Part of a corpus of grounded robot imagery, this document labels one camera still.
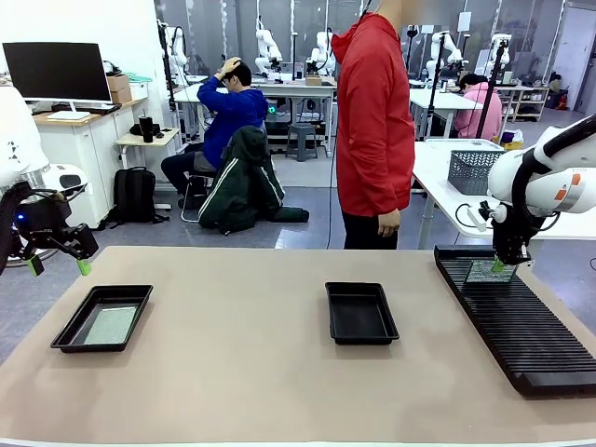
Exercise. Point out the black slotted PCB rack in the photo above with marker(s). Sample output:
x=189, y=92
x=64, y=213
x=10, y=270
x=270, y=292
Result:
x=521, y=335

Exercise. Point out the black backpack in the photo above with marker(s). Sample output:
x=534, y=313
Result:
x=135, y=195

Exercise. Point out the black tripod pole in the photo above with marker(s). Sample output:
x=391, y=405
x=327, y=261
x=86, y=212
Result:
x=493, y=84
x=435, y=84

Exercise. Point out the black plastic ESD tray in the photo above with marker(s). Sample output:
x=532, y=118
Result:
x=70, y=337
x=361, y=314

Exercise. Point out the purple and yellow box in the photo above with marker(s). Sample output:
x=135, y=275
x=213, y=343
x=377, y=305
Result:
x=511, y=139

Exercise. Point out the person's right hand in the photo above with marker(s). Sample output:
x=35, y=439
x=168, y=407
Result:
x=388, y=223

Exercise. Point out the white work table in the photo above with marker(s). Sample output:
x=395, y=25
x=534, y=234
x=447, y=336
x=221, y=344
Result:
x=437, y=195

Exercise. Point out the white cabinet desk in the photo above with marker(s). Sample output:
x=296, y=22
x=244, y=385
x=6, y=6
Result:
x=98, y=153

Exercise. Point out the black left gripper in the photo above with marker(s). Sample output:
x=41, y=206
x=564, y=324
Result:
x=42, y=221

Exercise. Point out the white plastic basket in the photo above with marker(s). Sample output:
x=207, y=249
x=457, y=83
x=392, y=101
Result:
x=465, y=143

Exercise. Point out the white background desk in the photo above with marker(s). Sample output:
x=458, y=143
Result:
x=186, y=95
x=302, y=88
x=433, y=100

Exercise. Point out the white storage box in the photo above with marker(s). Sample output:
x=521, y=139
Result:
x=139, y=90

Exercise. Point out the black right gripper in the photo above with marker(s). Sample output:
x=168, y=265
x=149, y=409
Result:
x=512, y=237

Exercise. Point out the small wooden side table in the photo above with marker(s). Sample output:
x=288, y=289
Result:
x=153, y=139

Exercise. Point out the black computer monitor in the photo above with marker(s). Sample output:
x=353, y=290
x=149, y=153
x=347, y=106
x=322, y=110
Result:
x=58, y=72

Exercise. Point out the cardboard box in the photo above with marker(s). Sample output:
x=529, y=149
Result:
x=118, y=88

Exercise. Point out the dark green striped jacket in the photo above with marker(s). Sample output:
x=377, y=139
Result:
x=247, y=186

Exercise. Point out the grey plastic stool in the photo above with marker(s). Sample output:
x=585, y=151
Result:
x=302, y=142

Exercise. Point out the green perforated circuit board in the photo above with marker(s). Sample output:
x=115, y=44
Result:
x=482, y=272
x=109, y=326

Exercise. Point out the person in blue hoodie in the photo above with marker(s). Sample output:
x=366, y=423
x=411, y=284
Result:
x=233, y=112

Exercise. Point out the person's right forearm red sleeve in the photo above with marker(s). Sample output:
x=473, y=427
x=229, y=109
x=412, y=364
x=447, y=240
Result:
x=393, y=186

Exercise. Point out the black keyboard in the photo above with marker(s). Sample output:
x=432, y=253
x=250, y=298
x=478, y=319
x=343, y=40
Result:
x=88, y=108

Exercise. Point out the person in red jacket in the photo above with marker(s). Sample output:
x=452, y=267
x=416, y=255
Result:
x=372, y=116

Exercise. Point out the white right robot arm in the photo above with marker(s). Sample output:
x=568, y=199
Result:
x=554, y=177

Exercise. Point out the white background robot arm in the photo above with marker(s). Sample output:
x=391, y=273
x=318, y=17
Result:
x=267, y=44
x=177, y=46
x=447, y=46
x=322, y=51

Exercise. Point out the black tumbler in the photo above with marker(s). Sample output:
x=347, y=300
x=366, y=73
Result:
x=146, y=128

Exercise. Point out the person in pink hoodie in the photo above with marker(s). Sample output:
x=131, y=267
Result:
x=479, y=107

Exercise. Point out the black folding chair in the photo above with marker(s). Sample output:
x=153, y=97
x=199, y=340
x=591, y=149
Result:
x=191, y=186

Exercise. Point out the wooden storage shelf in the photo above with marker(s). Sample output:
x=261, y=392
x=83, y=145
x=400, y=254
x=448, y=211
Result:
x=528, y=100

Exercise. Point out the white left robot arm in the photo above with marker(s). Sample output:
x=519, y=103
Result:
x=18, y=135

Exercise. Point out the grey plastic basket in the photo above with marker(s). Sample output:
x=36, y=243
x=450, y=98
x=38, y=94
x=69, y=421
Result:
x=468, y=172

